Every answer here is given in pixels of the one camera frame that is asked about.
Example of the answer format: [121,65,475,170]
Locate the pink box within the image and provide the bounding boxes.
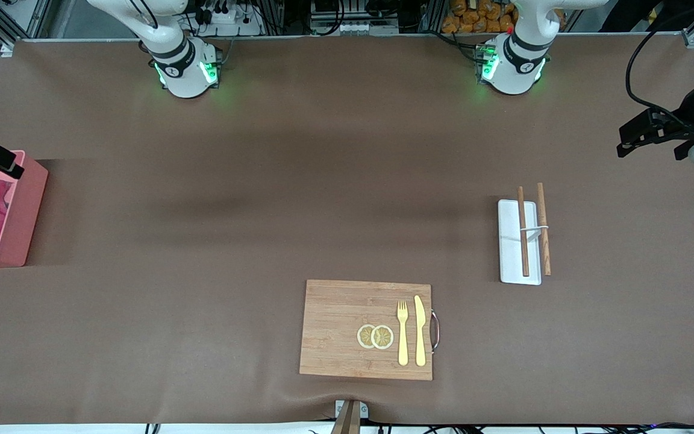
[0,150,48,269]

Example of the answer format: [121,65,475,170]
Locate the wooden rack rod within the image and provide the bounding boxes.
[517,186,530,278]
[536,182,552,277]

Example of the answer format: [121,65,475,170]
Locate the white towel rack base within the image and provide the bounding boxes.
[498,199,542,286]

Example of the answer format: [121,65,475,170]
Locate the orange snack bags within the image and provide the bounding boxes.
[442,0,516,34]

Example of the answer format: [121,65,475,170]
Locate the white power strip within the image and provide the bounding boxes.
[193,3,263,37]

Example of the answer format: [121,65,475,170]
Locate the yellow knife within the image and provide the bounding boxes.
[413,295,428,367]

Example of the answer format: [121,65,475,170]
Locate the grey electronics box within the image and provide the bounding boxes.
[310,0,400,36]

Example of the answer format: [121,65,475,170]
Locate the yellow fork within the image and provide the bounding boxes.
[396,300,410,366]

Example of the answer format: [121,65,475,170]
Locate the bamboo cutting board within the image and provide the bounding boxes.
[299,279,441,382]

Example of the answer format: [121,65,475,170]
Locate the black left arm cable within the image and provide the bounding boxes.
[625,0,694,118]

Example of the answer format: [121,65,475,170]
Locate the camera mount post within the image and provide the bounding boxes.
[330,400,369,434]

